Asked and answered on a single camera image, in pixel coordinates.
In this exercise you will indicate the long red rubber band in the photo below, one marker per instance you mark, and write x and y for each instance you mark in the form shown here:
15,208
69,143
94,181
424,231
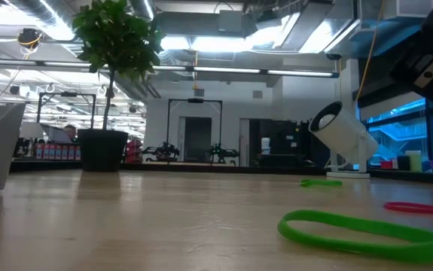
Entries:
388,207

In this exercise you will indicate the green rubber band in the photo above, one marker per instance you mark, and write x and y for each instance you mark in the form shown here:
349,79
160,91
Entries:
321,183
284,230

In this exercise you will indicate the black background robot arm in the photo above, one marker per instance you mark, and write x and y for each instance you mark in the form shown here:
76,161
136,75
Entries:
165,151
221,152

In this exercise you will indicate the pale yellow container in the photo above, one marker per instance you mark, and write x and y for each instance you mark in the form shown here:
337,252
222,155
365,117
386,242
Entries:
415,161

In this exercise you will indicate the black container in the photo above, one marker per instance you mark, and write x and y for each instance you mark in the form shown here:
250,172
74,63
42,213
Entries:
402,163

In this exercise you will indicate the red container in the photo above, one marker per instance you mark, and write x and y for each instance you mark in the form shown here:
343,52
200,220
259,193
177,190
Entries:
386,164

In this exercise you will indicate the black cabinet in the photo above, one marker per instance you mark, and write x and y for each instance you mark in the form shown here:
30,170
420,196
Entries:
280,143

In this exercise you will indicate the white canister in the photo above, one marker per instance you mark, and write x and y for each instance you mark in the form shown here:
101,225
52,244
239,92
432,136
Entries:
265,146

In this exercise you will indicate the long ceiling light bar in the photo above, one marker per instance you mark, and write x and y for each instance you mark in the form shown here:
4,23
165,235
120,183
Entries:
227,70

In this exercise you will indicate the green leafy plant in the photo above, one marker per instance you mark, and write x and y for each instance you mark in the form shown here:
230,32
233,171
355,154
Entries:
118,34

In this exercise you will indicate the red bag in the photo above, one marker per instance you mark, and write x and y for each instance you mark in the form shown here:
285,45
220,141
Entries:
134,150

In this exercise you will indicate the black plant pot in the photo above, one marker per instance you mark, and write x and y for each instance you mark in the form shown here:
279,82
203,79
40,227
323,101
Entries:
102,150

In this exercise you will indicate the red product box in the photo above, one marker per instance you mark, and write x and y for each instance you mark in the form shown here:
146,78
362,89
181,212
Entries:
39,152
54,152
46,152
69,152
77,152
61,152

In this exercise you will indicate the person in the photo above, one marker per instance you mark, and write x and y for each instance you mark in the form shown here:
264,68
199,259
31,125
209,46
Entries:
70,132

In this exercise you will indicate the grey laptop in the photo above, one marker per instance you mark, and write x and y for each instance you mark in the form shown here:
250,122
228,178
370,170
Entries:
54,133

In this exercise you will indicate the silver ventilation duct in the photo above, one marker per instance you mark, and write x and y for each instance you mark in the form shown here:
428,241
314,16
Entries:
314,30

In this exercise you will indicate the grey wall vent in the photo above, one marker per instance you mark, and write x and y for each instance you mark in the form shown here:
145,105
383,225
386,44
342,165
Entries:
199,92
257,94

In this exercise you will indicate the black background station frame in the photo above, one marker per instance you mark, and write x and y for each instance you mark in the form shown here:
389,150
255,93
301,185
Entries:
195,100
65,94

